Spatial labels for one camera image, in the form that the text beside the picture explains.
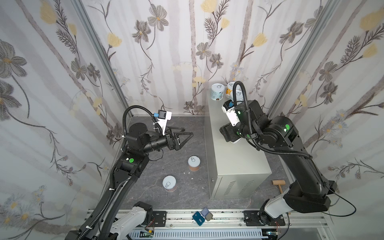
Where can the light blue labelled can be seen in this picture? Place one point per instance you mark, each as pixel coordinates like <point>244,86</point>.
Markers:
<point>217,92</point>

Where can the small blue grey device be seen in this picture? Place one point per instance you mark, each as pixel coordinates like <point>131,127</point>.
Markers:
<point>203,216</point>

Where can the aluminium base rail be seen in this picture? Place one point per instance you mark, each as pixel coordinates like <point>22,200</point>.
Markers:
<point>235,224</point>

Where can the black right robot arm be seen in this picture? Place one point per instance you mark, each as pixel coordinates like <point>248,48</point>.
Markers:
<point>310,191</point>

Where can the brown labelled can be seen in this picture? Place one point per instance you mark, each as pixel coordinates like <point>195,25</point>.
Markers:
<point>194,163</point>

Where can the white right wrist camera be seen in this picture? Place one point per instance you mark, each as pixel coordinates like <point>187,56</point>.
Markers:
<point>229,109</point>

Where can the small wooden mallet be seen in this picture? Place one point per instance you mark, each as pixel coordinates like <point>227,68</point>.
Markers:
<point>279,184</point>

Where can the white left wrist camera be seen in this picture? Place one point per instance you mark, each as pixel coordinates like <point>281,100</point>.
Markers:
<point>161,119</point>

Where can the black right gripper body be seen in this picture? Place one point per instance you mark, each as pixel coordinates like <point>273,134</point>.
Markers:
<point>226,133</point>

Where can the pink labelled can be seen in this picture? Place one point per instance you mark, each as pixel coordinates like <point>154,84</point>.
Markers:
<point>169,183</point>

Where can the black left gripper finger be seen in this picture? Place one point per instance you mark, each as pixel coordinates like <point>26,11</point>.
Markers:
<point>184,137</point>
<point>176,130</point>

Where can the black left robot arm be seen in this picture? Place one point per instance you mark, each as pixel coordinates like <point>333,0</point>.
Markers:
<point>103,224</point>

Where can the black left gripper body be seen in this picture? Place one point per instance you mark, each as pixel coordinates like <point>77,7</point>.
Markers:
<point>173,141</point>

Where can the grey metal cabinet counter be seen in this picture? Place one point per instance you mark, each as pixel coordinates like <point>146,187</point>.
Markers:
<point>234,170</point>

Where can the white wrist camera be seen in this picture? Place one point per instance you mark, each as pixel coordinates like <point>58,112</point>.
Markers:
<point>161,119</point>
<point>229,109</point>

